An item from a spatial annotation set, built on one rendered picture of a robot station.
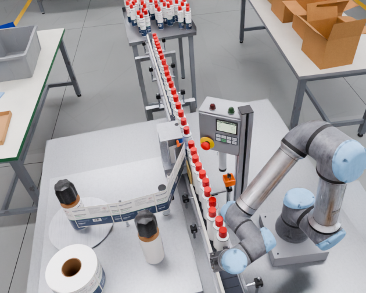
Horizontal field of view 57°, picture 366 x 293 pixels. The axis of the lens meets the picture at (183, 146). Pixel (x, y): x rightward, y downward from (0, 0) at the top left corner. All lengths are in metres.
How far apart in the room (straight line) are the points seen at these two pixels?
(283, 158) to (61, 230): 1.09
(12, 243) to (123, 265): 1.58
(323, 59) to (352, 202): 1.31
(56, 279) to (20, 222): 1.69
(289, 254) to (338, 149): 0.64
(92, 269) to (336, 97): 3.22
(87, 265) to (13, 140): 1.30
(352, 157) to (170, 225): 0.90
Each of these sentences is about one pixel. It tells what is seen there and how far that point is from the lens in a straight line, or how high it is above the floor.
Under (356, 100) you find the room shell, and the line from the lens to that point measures 4.02.
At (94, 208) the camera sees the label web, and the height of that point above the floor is 1.05.
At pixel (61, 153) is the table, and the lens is 2.21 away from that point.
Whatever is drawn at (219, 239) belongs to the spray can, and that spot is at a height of 1.04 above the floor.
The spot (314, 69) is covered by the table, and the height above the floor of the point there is 0.78.
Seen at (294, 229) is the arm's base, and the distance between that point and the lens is 1.54.
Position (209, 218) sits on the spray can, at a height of 1.04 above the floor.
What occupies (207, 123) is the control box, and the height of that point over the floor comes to 1.43.
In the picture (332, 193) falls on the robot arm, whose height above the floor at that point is 1.34.
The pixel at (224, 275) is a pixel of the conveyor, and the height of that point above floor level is 0.88.
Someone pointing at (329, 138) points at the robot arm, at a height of 1.54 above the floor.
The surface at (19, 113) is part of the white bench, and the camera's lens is 2.75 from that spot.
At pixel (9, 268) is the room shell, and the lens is 2.90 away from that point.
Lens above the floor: 2.24
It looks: 44 degrees down
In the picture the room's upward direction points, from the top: 6 degrees counter-clockwise
